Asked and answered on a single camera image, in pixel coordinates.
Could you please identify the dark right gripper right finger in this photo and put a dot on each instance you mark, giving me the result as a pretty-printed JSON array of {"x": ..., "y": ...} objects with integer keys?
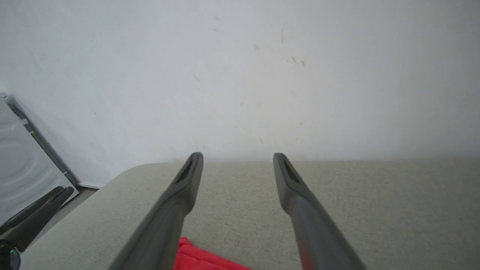
[{"x": 318, "y": 236}]

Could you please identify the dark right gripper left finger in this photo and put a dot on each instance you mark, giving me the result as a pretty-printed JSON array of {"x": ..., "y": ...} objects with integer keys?
[{"x": 165, "y": 225}]

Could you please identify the white baseboard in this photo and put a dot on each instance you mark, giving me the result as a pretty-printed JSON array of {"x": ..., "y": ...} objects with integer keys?
[{"x": 89, "y": 185}]

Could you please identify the red white Bulls jersey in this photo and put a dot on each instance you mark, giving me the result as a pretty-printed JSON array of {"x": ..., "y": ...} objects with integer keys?
[{"x": 198, "y": 260}]

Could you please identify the grey-green fabric sofa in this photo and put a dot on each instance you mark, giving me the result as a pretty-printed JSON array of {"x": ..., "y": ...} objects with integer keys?
[{"x": 393, "y": 210}]

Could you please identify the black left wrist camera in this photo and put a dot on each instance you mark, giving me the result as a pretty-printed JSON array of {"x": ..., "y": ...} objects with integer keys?
[{"x": 8, "y": 257}]

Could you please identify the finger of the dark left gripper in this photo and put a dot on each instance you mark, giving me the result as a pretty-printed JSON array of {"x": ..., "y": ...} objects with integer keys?
[
  {"x": 33, "y": 206},
  {"x": 37, "y": 221}
]

